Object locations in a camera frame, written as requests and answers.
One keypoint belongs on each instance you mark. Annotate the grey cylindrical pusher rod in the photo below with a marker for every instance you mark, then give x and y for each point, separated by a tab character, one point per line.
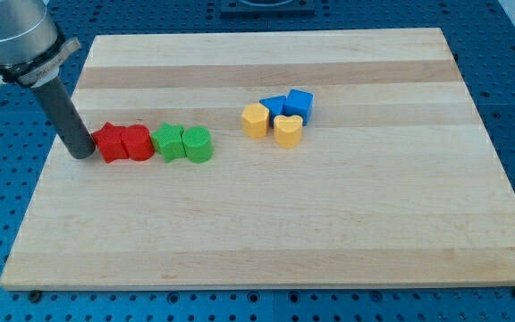
56	103

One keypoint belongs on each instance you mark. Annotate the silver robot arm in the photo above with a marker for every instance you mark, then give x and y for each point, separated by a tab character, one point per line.
32	46

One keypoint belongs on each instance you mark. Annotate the yellow heart block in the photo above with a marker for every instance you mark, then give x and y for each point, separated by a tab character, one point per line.
288	130

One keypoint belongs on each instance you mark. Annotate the yellow hexagon block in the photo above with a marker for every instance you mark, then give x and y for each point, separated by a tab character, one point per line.
255	120

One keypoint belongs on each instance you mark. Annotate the blue triangle block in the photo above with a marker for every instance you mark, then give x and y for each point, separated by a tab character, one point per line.
275	105

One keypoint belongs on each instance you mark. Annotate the green cylinder block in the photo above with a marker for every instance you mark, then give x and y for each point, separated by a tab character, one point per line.
198	144

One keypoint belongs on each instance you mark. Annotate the blue cube block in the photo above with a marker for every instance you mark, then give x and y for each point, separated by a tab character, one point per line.
299	102

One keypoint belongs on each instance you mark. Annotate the green star block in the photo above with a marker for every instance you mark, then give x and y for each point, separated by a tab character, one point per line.
167	141

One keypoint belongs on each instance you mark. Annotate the red cylinder block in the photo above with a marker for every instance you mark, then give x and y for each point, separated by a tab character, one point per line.
137	143

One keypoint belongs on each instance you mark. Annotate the light wooden board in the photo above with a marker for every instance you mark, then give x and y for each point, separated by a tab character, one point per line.
395	183

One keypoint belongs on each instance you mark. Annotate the red star block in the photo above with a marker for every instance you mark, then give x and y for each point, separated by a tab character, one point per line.
109	142

